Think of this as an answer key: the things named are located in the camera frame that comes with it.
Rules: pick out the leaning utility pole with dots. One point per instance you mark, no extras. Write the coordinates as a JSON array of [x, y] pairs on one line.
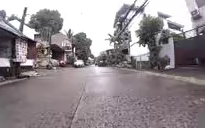
[[22, 20]]

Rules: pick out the large round tree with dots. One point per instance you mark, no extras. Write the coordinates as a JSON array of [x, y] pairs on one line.
[[46, 21]]

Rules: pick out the dark roadside shack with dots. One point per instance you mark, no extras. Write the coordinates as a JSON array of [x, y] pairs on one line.
[[3, 46]]

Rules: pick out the green bushes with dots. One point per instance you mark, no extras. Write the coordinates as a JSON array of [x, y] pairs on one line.
[[113, 58]]

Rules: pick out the grey concrete kerb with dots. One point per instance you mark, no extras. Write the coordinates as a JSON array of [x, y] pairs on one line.
[[3, 83]]

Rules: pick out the leafy green tree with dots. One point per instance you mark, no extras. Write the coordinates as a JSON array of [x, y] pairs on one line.
[[150, 33]]

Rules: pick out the white car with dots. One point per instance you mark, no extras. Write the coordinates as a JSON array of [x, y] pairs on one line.
[[79, 63]]

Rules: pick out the pale concrete kerb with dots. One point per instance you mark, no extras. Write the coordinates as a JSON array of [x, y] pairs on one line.
[[176, 78]]

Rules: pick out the dark green tree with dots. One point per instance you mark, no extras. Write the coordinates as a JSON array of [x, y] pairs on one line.
[[81, 45]]

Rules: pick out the white multistorey building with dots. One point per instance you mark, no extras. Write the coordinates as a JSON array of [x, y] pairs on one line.
[[168, 50]]

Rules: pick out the low pinkish building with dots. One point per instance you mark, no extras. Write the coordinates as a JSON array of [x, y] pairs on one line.
[[58, 46]]

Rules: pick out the wet grey concrete road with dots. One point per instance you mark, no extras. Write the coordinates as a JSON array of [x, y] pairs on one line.
[[116, 100]]

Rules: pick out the dark boundary wall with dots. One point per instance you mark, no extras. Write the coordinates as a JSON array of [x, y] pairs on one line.
[[193, 50]]

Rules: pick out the grey building with window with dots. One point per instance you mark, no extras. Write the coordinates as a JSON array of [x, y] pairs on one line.
[[203, 11]]

